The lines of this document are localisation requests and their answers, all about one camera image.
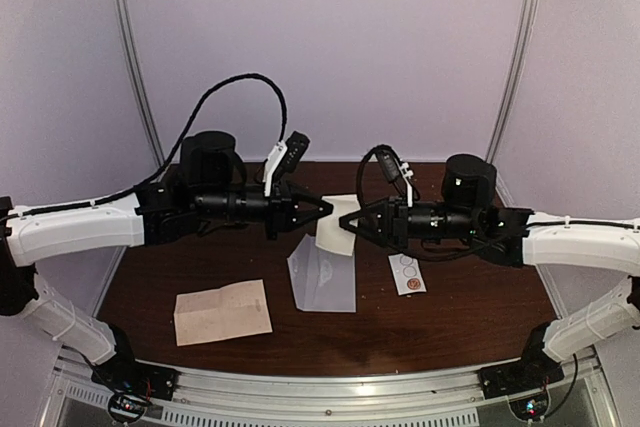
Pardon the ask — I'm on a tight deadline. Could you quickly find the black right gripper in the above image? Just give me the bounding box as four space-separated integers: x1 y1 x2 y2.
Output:
340 194 480 249

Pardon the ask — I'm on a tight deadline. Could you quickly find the beige ornate letter sheet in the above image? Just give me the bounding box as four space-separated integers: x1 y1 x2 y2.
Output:
315 194 359 256

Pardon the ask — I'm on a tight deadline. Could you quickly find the grey envelope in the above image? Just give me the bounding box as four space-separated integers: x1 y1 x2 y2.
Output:
287 234 356 313

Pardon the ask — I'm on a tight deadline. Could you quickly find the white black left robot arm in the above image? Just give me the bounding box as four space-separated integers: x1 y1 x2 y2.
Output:
1 131 333 391

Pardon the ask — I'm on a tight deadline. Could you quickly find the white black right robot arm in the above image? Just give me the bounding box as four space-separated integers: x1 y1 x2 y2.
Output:
339 145 639 397

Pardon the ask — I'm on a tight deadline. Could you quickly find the white seal sticker strip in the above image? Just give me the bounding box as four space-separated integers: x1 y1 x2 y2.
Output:
388 254 427 296

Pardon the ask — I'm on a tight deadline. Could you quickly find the folded beige paper sheet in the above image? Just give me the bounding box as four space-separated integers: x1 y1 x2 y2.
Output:
174 279 273 347

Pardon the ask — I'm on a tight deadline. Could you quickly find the right green circuit board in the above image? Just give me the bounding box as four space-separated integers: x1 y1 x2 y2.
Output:
508 396 550 422

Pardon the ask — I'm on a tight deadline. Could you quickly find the green circuit board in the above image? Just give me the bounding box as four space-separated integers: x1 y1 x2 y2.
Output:
107 393 152 424
508 396 550 422

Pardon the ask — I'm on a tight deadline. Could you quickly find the left green circuit board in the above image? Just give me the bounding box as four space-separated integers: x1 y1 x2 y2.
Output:
107 393 152 424

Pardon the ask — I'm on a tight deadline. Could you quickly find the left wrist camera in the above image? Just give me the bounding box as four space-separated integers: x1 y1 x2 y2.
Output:
262 131 310 198

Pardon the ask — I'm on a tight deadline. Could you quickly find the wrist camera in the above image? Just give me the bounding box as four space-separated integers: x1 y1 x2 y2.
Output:
262 131 310 198
375 146 417 207

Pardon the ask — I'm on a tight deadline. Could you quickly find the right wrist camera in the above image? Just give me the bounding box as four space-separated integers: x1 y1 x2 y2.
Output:
375 146 417 207

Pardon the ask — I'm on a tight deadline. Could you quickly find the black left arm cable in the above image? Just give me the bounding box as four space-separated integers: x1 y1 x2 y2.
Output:
0 74 291 221

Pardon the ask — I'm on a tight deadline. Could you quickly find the aluminium right corner post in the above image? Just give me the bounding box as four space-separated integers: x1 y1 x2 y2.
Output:
485 0 539 163

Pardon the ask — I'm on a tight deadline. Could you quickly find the aluminium corner post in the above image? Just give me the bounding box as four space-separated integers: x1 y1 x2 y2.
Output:
113 0 165 167
485 0 539 163

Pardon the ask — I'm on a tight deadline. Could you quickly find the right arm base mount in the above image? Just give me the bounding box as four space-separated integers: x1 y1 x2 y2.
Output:
478 362 565 399

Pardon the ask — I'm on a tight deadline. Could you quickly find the aluminium front table rail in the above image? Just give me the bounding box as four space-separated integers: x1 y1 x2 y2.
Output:
36 354 622 426

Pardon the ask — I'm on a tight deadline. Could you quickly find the aluminium left corner post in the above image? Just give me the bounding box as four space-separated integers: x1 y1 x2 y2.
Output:
113 0 165 167

